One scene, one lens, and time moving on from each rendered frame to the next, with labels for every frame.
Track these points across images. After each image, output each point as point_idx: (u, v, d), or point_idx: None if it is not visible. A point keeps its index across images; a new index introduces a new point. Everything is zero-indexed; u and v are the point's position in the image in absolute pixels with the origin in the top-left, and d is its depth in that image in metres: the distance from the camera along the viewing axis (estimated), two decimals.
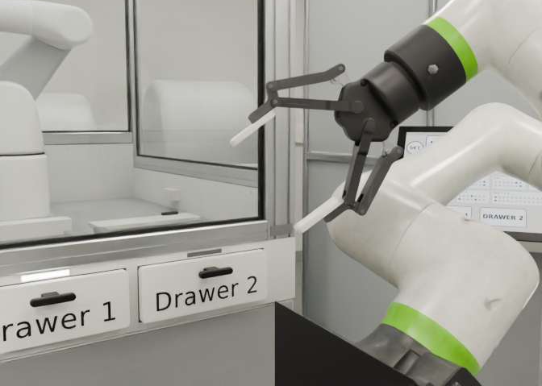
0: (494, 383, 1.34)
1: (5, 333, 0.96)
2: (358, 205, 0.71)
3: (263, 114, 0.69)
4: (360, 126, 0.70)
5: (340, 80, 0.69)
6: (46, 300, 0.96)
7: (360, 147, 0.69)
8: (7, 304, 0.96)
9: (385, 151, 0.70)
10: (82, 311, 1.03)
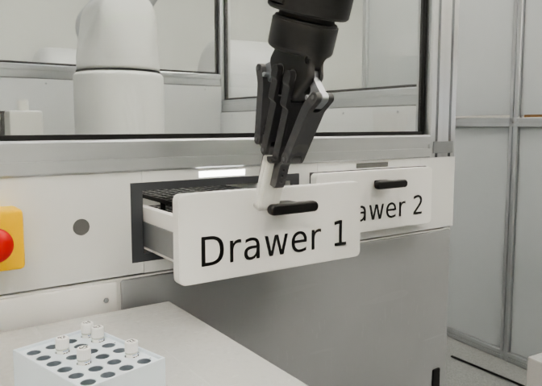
0: None
1: (232, 251, 0.72)
2: None
3: (283, 172, 0.70)
4: None
5: (318, 91, 0.63)
6: (288, 208, 0.71)
7: None
8: (235, 212, 0.71)
9: None
10: (313, 230, 0.79)
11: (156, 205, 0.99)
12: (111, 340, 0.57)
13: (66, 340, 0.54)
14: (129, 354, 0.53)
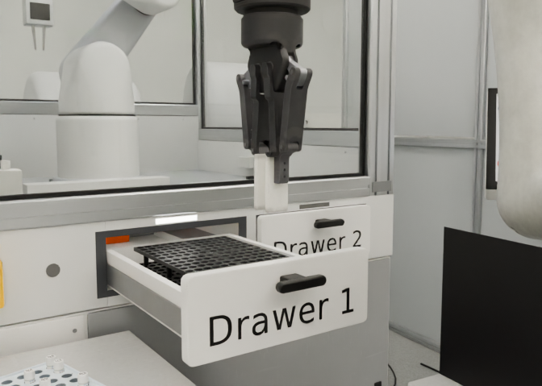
0: None
1: (240, 329, 0.71)
2: (261, 143, 0.73)
3: (284, 168, 0.70)
4: None
5: None
6: (296, 285, 0.71)
7: None
8: (243, 289, 0.71)
9: None
10: (321, 300, 0.78)
11: None
12: (69, 371, 0.72)
13: (32, 372, 0.69)
14: (81, 383, 0.68)
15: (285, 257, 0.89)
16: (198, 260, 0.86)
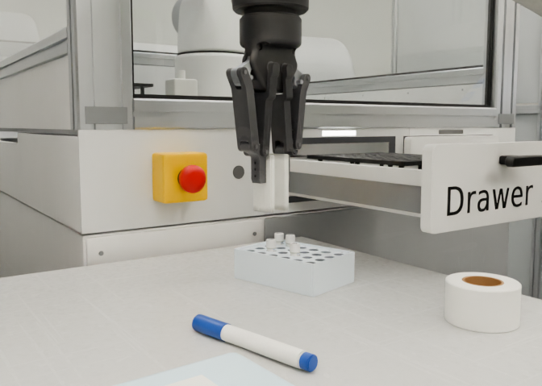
0: None
1: (469, 202, 0.74)
2: (292, 143, 0.72)
3: (264, 168, 0.69)
4: (282, 77, 0.70)
5: (248, 72, 0.66)
6: (523, 160, 0.73)
7: (287, 93, 0.70)
8: (473, 164, 0.73)
9: (299, 82, 0.72)
10: (527, 186, 0.81)
11: None
12: (300, 245, 0.75)
13: (275, 241, 0.71)
14: None
15: None
16: (389, 158, 0.89)
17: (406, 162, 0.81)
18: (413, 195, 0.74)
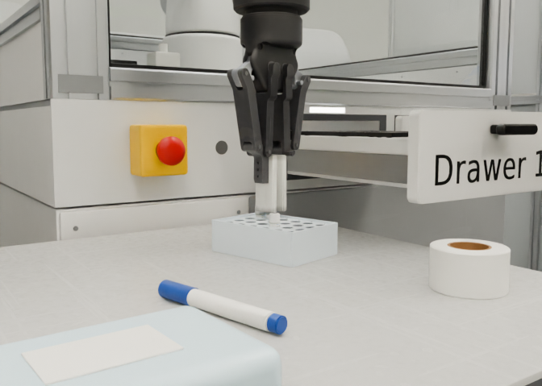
0: None
1: (459, 172, 0.70)
2: (289, 144, 0.72)
3: (267, 168, 0.69)
4: (283, 77, 0.70)
5: (249, 72, 0.66)
6: (515, 128, 0.70)
7: (286, 93, 0.69)
8: (462, 132, 0.70)
9: (299, 82, 0.72)
10: (520, 158, 0.77)
11: None
12: (281, 217, 0.71)
13: None
14: None
15: None
16: None
17: (393, 133, 0.77)
18: (400, 165, 0.71)
